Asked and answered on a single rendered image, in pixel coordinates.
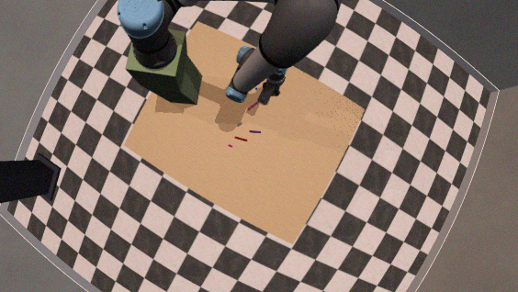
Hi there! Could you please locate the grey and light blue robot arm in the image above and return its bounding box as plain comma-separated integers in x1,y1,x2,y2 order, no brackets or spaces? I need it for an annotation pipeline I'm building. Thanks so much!
117,0,343,105

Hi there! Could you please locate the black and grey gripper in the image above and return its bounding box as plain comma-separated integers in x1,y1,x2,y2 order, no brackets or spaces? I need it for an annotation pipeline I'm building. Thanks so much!
263,79,284,96

